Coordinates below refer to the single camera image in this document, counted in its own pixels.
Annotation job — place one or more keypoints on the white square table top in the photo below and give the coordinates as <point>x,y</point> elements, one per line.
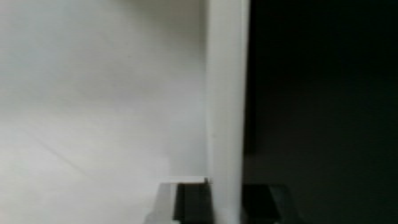
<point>121,108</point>

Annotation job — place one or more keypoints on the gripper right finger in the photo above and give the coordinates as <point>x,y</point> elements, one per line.
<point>267,204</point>

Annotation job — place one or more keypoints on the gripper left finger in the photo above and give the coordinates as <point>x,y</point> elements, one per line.
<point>183,206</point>

